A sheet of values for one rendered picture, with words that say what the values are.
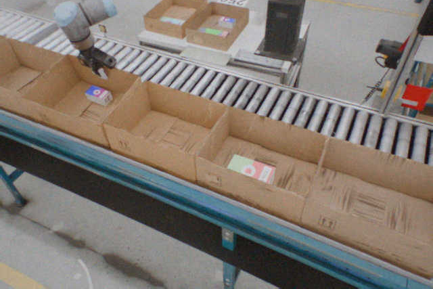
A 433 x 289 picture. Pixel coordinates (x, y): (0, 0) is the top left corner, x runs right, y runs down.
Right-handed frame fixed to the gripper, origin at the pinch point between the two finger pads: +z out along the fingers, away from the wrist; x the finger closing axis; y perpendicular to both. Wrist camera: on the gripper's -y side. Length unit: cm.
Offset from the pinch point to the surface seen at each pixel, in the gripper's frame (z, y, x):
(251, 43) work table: 48, -34, -81
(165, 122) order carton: 10.5, -30.9, 7.2
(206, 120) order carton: 8.2, -48.6, 1.4
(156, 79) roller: 34.6, 1.2, -27.6
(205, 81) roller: 37, -25, -37
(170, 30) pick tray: 40, 17, -69
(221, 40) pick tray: 37, -20, -69
